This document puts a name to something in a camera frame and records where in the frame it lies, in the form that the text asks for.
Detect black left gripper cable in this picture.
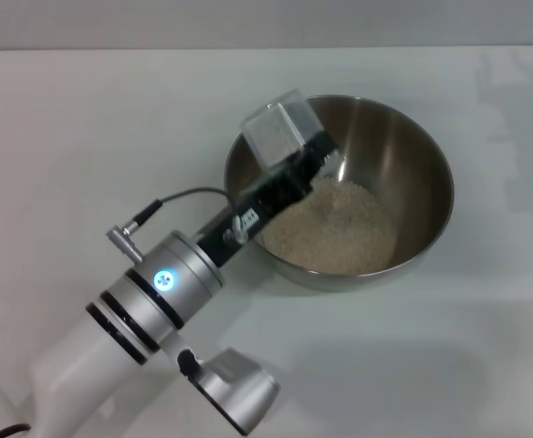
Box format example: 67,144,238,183
105,185,258,265

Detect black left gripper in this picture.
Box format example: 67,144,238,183
196,100,340,270

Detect clear plastic measuring cup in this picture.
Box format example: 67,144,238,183
240,89,346,183

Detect white rice grains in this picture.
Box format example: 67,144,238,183
259,152,398,276

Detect stainless steel mixing bowl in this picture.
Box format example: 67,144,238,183
224,94,455,293

